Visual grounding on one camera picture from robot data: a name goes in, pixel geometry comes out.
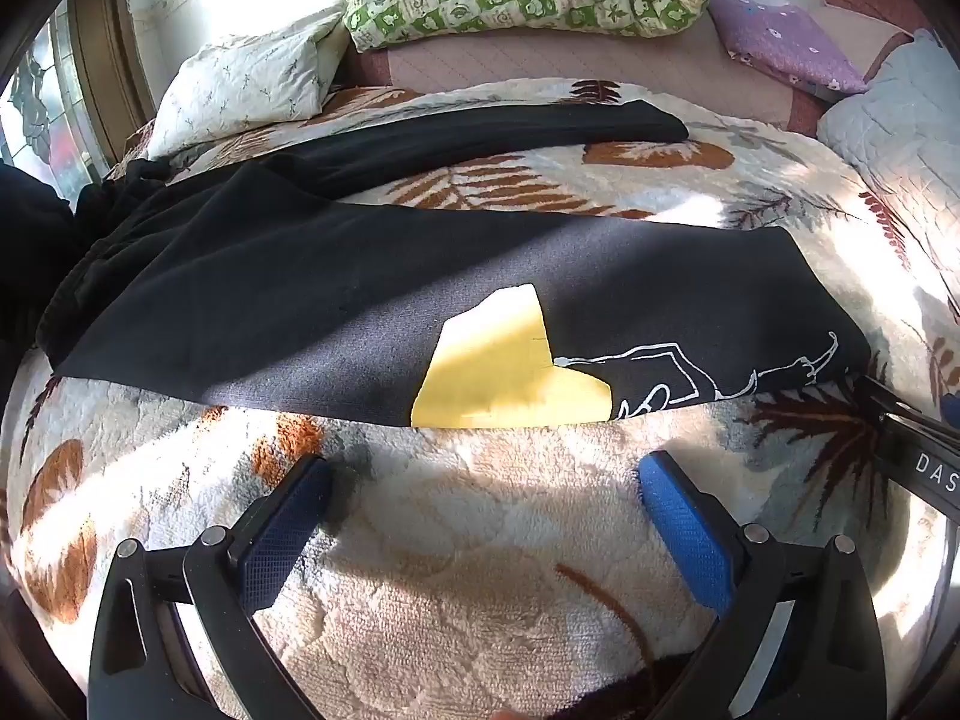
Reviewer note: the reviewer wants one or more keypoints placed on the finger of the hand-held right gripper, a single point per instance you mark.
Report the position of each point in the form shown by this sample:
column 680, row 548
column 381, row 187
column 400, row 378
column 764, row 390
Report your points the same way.
column 881, row 399

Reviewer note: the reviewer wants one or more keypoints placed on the black knit garment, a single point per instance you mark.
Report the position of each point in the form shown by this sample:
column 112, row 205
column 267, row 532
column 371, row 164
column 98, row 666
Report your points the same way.
column 30, row 240

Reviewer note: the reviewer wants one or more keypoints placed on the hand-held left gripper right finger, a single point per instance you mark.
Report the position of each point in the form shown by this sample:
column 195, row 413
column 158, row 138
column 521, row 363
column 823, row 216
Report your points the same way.
column 681, row 532

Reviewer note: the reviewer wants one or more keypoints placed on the white sprig print pillow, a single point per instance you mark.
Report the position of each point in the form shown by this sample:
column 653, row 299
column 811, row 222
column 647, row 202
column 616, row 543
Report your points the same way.
column 247, row 82

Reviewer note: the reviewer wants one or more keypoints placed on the black pants with yellow patch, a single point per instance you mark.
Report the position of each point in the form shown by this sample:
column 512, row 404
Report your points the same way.
column 300, row 300

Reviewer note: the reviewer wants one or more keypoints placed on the pink quilted bed sheet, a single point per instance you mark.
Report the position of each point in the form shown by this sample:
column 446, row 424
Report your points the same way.
column 525, row 60

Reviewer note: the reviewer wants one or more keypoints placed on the pale blue quilted blanket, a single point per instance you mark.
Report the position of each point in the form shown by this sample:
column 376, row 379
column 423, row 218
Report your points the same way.
column 900, row 112

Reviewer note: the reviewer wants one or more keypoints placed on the purple floral pillow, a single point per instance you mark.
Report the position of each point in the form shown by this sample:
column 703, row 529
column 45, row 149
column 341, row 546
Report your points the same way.
column 780, row 37

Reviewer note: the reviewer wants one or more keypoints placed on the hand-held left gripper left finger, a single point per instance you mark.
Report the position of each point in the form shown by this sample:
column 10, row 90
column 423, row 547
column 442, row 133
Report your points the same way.
column 283, row 534

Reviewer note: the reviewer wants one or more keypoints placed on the leaf print fleece blanket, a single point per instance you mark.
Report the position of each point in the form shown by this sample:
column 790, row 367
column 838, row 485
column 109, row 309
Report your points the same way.
column 465, row 525

